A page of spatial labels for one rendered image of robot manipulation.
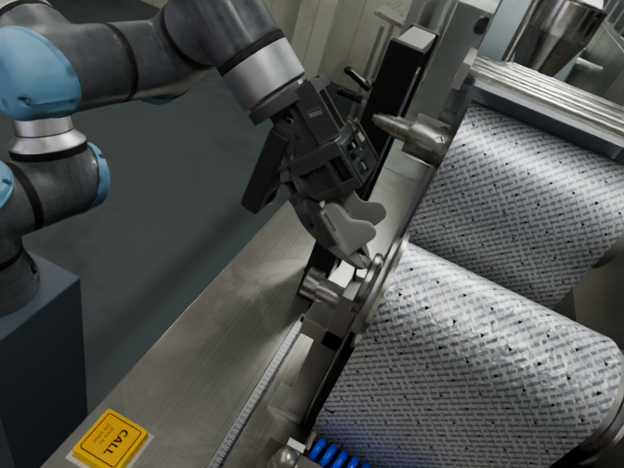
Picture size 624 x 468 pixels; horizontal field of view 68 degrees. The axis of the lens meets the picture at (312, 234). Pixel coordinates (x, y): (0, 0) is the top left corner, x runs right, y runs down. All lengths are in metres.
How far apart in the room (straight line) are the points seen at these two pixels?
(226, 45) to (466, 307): 0.34
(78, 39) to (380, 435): 0.53
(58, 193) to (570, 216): 0.75
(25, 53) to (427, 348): 0.44
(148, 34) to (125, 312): 1.64
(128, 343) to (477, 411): 1.60
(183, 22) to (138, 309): 1.68
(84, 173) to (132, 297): 1.30
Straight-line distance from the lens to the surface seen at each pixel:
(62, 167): 0.84
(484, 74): 0.67
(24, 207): 0.82
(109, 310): 2.07
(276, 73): 0.46
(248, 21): 0.46
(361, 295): 0.50
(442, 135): 0.68
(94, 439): 0.75
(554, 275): 0.71
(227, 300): 0.94
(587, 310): 0.88
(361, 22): 4.28
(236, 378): 0.84
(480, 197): 0.65
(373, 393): 0.56
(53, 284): 0.96
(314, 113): 0.46
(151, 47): 0.51
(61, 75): 0.46
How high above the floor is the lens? 1.60
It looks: 38 degrees down
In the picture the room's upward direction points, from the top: 20 degrees clockwise
